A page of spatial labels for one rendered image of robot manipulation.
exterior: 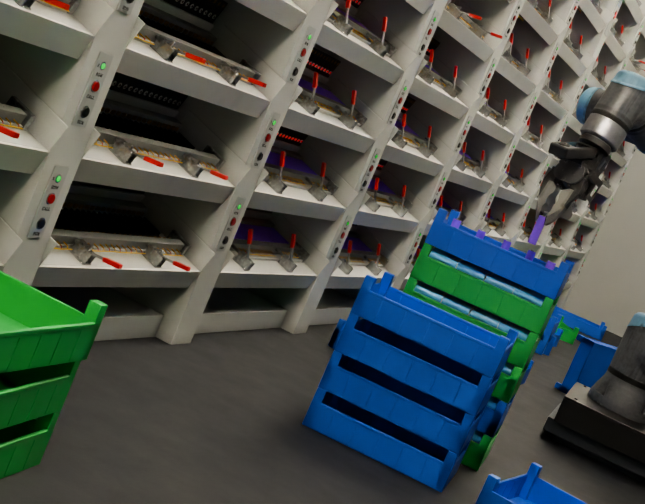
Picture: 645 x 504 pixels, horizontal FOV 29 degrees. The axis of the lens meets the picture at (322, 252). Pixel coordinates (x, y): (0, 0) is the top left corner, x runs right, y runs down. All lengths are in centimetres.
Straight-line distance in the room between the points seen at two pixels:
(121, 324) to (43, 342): 95
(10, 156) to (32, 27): 20
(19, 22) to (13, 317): 41
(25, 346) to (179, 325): 114
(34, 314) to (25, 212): 31
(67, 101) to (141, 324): 74
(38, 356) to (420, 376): 102
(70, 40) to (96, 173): 29
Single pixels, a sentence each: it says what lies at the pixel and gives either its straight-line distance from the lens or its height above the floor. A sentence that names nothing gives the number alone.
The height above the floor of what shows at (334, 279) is 16.
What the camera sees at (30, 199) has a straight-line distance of 199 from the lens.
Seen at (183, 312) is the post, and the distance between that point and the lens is 264.
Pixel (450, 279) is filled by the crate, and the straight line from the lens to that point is 268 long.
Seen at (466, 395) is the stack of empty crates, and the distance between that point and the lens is 240.
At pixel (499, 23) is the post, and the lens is 393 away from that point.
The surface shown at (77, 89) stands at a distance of 198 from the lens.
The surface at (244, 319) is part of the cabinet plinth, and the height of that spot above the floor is 3.
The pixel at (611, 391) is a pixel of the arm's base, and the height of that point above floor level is 18.
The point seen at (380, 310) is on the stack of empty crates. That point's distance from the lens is 241.
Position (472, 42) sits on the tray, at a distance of 370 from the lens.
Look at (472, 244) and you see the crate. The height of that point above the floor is 44.
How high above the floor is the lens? 60
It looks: 7 degrees down
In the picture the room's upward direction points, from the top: 23 degrees clockwise
